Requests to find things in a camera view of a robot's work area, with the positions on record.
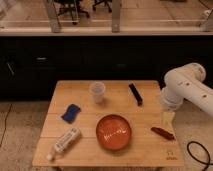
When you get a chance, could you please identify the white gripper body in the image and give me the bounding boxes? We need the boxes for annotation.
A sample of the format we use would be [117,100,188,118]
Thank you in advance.
[160,87,183,111]

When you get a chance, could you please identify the black office chair left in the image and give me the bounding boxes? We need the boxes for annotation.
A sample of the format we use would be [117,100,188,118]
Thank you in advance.
[54,0,90,25]

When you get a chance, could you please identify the black office chair right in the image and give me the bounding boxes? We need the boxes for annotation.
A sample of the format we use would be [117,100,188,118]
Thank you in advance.
[92,0,113,14]

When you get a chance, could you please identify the translucent white cup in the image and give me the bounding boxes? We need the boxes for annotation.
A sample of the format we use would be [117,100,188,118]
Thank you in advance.
[89,82,105,103]

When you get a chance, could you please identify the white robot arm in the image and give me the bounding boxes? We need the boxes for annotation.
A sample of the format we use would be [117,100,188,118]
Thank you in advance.
[159,63,213,125]

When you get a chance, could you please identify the orange ceramic bowl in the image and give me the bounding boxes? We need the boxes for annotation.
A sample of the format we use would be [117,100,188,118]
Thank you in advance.
[96,114,132,151]

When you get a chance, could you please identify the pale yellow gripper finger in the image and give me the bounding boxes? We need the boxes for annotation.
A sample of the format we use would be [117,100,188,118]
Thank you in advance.
[162,111,175,127]

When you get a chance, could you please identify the black office chair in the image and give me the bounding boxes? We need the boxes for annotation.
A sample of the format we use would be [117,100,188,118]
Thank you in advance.
[92,0,113,14]
[54,0,90,25]

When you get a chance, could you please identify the blue sponge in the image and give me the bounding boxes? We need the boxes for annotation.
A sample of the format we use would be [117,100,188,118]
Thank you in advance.
[61,104,81,123]

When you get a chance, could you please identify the wooden table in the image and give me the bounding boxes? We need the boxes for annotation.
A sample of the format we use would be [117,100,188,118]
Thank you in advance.
[33,80,183,167]

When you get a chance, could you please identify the white tube bottle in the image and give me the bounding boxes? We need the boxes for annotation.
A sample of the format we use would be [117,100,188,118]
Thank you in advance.
[46,127,81,161]

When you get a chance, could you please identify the black cable loop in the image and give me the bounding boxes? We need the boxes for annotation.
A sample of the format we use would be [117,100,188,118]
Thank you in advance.
[186,140,213,171]

